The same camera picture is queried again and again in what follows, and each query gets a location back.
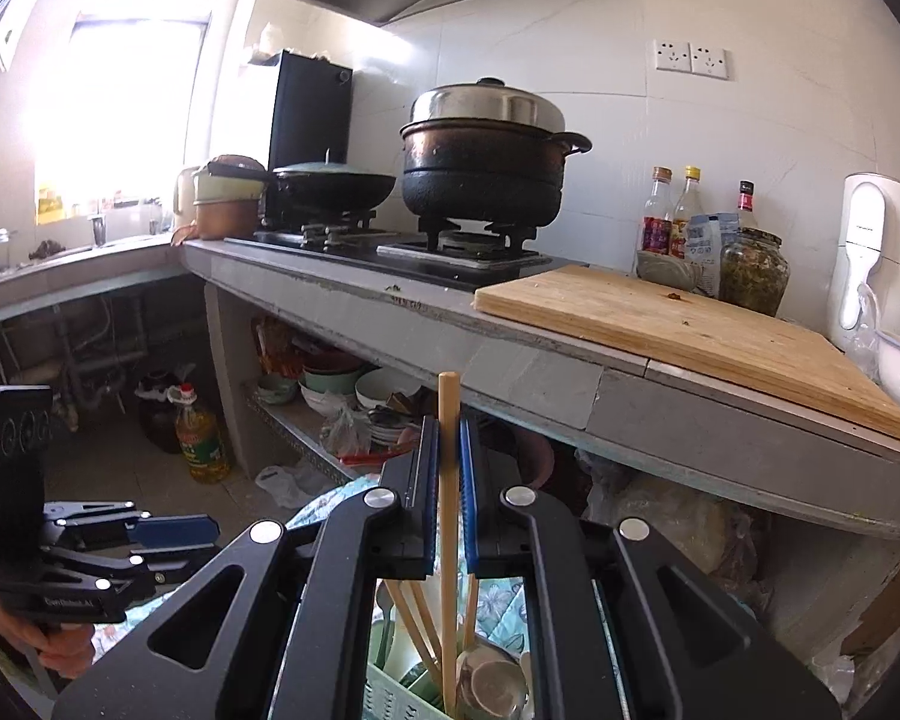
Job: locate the wooden cutting board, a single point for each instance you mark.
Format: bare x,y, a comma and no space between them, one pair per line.
682,345

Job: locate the kitchen window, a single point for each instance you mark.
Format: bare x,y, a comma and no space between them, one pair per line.
120,112

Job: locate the grey drain pipes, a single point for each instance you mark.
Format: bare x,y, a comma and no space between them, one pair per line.
75,375

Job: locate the dark brown jar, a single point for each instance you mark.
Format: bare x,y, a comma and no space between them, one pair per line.
157,420

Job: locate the dark bottle red cap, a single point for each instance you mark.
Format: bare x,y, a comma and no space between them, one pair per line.
747,206

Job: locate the blue white packet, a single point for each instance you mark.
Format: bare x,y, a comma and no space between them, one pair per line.
709,255

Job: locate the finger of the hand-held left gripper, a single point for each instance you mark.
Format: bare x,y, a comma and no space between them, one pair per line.
142,566
172,532

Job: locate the black steamer pot steel lid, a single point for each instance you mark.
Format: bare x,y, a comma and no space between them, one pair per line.
480,172

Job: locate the large metal spoon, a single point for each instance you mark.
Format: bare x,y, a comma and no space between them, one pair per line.
491,682

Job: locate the clear bag of vegetables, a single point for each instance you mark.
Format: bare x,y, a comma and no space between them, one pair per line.
345,427

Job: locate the glass jar of pickles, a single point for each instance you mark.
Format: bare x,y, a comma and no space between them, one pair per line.
754,277

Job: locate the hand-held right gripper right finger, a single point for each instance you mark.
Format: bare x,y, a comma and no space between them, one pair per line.
466,495

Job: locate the yellow cooking oil bottle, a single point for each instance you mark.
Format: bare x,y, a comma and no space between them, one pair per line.
202,442

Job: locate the grey concrete kitchen counter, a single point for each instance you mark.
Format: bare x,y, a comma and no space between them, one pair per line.
540,382

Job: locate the black gas stove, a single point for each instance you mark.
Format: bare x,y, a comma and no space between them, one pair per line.
390,259

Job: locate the black wok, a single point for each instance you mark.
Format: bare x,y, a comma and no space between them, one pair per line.
330,191

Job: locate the red orange plastic packet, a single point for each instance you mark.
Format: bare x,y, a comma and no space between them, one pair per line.
277,349

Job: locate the teal floral blanket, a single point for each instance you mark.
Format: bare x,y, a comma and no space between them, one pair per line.
495,604

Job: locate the white wall socket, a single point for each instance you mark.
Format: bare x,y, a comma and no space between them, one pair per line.
709,61
671,56

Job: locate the clear bag of yellow food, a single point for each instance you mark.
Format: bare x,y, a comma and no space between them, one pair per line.
675,517

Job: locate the clear bottle red label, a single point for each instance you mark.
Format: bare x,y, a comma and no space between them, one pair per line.
656,225

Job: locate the perforated metal shelf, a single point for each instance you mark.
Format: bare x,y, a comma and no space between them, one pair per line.
292,431

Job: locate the person's left hand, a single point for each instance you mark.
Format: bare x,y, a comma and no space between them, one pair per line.
67,649

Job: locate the black box appliance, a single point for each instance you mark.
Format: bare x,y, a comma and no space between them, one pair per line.
311,112

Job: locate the white rice cooker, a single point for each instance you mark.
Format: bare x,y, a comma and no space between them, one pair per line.
870,255

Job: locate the yellow cap sauce bottle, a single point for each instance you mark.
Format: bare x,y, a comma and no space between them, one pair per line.
686,202

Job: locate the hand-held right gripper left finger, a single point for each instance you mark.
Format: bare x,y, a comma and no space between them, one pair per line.
431,495

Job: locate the brown pot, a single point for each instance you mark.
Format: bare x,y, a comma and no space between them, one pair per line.
225,221

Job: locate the crumpled white bag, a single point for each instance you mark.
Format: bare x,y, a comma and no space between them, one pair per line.
266,45

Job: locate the wooden chopstick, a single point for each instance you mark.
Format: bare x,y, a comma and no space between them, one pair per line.
424,626
469,615
403,619
448,465

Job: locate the white plastic bag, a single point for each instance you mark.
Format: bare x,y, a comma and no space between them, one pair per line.
285,487

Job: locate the pink plastic basin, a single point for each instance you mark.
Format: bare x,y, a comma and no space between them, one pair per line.
536,461

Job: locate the pile of bowls and plates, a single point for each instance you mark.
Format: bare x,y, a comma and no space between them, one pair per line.
375,390

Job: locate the green plastic utensil holder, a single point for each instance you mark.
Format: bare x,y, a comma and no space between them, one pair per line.
397,701

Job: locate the cream thermos jug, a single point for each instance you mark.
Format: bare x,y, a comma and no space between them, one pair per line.
185,199

